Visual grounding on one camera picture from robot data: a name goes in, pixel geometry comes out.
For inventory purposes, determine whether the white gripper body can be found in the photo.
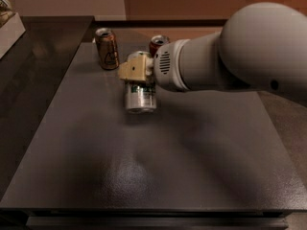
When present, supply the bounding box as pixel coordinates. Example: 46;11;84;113
153;39;189;92

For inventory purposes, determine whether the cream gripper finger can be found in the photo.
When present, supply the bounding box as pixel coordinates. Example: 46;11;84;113
118;55;154;82

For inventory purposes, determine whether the white green 7up can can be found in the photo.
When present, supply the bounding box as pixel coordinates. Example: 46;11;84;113
124;50;157;115

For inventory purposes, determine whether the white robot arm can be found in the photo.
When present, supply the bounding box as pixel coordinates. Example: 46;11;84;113
119;2;307;105

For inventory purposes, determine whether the red Coca-Cola can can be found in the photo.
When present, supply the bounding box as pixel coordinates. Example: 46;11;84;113
149;34;170;57

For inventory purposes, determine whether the gold brown soda can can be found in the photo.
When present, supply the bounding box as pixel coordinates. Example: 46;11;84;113
95;28;119;70

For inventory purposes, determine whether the dark side counter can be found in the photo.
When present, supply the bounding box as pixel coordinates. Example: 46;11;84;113
0;16;93;198

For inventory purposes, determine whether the white box on counter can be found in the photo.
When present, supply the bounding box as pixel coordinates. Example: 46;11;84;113
0;0;26;58

